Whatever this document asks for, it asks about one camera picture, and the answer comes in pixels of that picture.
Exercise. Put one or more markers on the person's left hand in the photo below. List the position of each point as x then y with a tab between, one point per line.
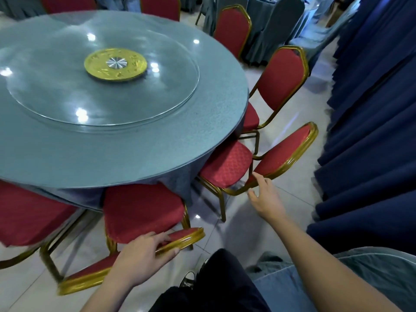
143	259

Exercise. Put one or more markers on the person's right hand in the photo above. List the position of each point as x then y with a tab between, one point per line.
268	204

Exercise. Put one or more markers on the person's right forearm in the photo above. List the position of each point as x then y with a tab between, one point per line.
325	272

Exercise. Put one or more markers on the blue round table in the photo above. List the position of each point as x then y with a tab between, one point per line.
97	152

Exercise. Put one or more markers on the glass lazy susan gold hub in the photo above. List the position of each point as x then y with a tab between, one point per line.
48	100

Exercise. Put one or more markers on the black white canvas sneaker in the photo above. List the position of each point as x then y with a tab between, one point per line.
188	281

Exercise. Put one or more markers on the black trousers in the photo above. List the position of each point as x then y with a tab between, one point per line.
221	282

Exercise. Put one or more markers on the dark blue curtain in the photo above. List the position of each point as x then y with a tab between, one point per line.
373	126

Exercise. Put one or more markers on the yellow turntable base disc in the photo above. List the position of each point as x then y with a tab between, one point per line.
94	73

